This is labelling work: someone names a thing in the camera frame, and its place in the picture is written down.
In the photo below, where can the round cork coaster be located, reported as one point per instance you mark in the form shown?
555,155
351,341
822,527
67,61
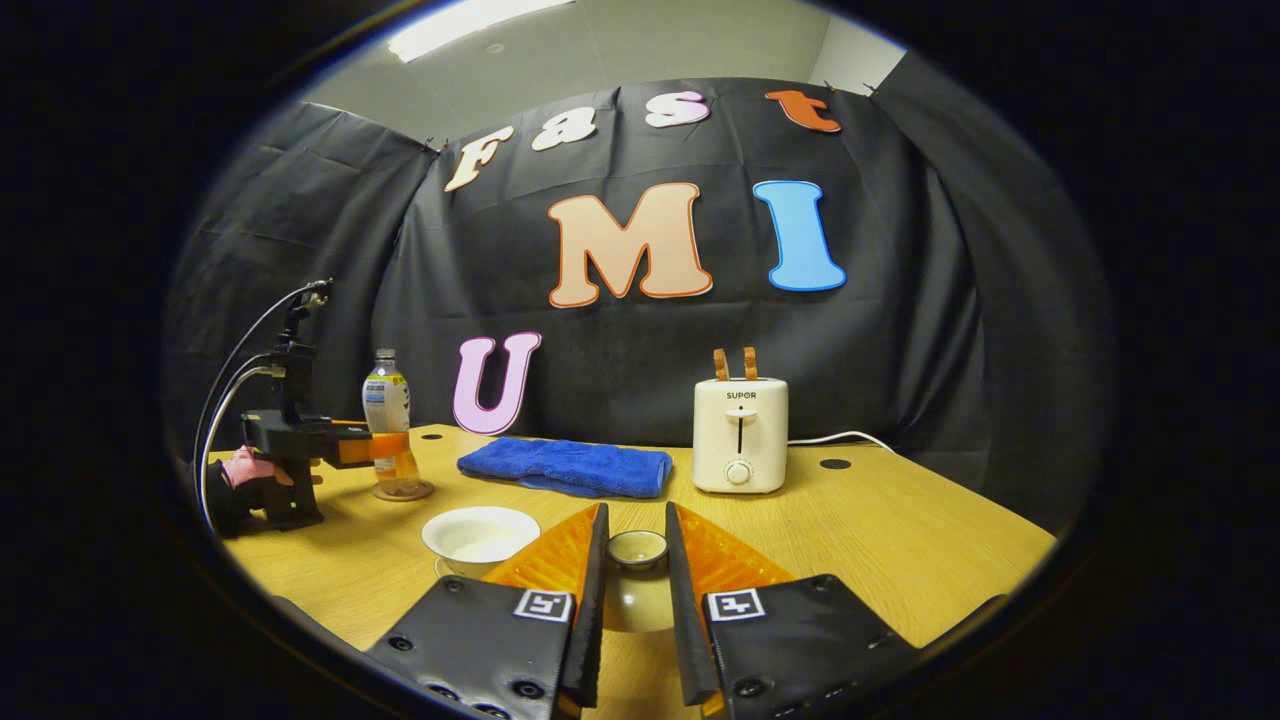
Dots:
420,491

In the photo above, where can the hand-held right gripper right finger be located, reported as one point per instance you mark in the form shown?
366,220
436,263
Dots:
685,630

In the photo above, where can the cream teacup lid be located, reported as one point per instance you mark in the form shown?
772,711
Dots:
637,600

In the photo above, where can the cream toaster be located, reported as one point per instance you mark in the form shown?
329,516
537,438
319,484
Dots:
760,440

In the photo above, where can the toast bread slice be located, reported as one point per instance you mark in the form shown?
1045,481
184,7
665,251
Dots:
720,365
750,364

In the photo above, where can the black backdrop cloth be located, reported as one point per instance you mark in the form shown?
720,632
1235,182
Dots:
900,330

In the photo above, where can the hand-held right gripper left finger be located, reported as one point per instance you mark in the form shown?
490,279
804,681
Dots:
592,620

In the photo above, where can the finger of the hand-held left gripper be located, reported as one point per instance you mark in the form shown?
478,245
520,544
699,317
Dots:
365,448

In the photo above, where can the cream ceramic teacup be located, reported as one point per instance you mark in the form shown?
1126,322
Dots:
480,535

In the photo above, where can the blue folded towel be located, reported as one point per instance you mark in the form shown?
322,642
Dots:
560,465

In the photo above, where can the clear labelled water bottle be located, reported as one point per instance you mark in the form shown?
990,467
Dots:
385,400

